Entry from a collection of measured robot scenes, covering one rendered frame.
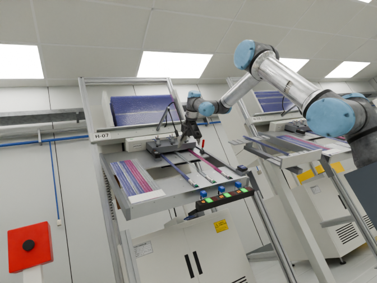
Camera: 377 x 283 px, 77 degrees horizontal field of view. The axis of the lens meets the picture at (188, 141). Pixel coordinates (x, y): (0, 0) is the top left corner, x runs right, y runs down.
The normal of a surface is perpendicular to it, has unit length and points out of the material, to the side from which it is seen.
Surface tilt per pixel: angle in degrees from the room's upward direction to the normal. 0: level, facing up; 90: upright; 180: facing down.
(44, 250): 90
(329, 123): 97
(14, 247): 90
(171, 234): 90
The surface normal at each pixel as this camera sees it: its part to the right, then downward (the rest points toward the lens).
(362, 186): -0.84, 0.08
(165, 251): 0.36, -0.46
